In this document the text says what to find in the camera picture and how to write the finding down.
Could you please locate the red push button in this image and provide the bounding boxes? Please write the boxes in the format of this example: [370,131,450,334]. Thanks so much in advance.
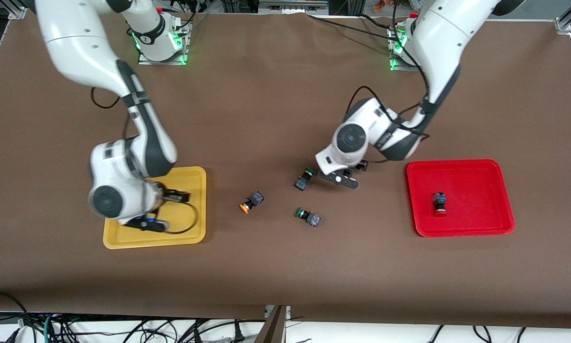
[431,192,448,218]

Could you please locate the yellow plastic tray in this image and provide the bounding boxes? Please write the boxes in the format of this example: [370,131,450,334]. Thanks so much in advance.
[103,166,208,250]

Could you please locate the green push button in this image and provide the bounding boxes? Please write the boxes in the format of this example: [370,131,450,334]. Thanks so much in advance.
[294,167,316,192]
[295,207,321,228]

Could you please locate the yellow push button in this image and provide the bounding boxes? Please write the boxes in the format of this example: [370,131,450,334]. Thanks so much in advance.
[240,191,265,215]

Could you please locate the brown table cover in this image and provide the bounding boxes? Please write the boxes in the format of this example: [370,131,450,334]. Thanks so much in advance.
[0,10,571,329]

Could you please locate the red plastic tray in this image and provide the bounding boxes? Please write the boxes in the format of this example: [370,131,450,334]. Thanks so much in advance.
[406,159,516,238]

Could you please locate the dark table leg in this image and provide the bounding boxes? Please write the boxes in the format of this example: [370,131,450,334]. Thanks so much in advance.
[254,305,289,343]

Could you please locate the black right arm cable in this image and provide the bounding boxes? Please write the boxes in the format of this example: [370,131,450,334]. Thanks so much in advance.
[90,87,201,235]

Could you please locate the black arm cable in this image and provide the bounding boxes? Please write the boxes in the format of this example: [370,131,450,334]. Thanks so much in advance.
[344,0,432,140]
[90,87,201,235]

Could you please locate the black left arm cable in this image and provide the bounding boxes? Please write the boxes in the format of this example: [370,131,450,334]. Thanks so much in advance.
[344,0,432,140]

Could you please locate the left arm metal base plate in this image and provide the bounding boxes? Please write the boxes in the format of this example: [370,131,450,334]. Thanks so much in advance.
[389,25,421,72]

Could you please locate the black cable on table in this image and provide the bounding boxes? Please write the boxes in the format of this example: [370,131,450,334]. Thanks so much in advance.
[307,12,401,38]

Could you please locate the black floor cable bundle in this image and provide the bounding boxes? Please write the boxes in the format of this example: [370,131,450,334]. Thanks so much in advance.
[0,290,248,343]

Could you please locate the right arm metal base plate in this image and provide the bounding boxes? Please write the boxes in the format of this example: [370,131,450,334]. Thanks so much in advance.
[137,19,193,66]

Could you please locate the grey metal bracket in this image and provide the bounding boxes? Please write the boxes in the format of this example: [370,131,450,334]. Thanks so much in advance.
[258,0,329,15]

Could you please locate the green floor cable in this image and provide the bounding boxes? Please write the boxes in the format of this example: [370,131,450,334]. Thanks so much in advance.
[42,313,57,343]

